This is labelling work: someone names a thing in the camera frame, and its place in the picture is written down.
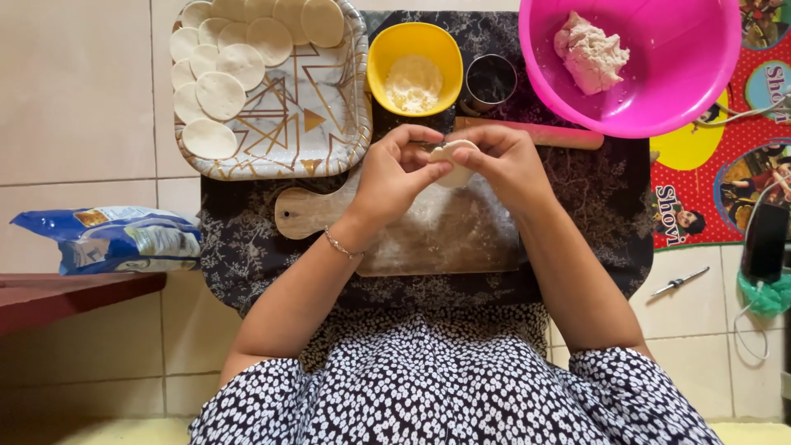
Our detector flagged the person's black white patterned dress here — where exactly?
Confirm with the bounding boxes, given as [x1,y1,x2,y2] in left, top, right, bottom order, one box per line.
[188,303,724,445]

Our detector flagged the pink plastic basin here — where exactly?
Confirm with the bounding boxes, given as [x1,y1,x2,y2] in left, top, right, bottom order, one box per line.
[518,0,742,139]

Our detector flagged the white cable with plug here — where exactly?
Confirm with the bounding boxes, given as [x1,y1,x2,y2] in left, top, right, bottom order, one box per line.
[692,93,791,129]

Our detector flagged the round dough wrapper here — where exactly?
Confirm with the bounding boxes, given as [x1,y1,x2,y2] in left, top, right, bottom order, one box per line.
[428,139,480,189]

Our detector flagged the yellow plastic bowl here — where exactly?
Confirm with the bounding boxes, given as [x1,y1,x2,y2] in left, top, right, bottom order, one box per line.
[367,22,464,118]

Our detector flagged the marble tray with gold triangles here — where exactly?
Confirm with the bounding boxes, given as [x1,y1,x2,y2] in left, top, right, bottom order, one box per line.
[170,0,373,181]

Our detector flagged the wooden rolling pin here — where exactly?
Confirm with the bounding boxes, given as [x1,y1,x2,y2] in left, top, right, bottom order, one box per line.
[454,116,605,151]

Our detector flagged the wooden cutting board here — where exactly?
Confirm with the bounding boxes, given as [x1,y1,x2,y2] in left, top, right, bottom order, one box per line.
[274,162,526,278]

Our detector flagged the person's left hand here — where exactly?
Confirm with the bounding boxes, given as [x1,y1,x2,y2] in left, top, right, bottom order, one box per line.
[346,124,455,241]

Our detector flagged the person's right hand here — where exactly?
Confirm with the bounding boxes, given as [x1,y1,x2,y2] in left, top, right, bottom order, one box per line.
[450,124,558,218]

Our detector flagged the dark floral cloth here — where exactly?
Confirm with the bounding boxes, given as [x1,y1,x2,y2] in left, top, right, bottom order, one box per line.
[199,9,656,317]

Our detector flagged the blue flour bag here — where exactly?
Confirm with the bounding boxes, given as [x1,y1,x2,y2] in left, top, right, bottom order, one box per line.
[9,206,204,276]

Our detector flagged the green mesh cloth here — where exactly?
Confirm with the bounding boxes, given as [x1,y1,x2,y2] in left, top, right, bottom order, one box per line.
[737,269,791,320]

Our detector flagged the white phone cable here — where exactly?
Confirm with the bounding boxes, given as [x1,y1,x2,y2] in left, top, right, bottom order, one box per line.
[733,175,791,362]

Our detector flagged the white flour heap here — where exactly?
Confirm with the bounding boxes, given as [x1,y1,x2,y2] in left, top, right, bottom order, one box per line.
[384,54,445,114]

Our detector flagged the black phone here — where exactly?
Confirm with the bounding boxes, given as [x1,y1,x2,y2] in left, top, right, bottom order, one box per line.
[740,203,791,285]

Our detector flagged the red cartoon play mat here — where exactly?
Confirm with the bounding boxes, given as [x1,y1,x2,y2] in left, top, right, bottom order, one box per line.
[649,0,791,251]

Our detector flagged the reddish brown wooden table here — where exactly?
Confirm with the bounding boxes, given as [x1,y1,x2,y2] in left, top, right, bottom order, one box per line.
[0,272,168,337]

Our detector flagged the round metal cutter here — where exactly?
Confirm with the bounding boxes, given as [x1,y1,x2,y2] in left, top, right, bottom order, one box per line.
[460,54,519,117]

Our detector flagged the group of flat dough discs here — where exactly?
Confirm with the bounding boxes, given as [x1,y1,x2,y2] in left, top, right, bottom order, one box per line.
[170,0,346,160]

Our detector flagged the small metal rod tool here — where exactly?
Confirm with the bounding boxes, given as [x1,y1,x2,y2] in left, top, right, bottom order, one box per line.
[649,266,711,299]

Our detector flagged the thin beaded bracelet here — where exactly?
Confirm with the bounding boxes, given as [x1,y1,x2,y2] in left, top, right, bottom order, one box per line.
[325,226,366,260]

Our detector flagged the lump of dough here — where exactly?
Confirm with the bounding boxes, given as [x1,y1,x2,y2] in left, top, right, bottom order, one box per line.
[553,11,631,96]

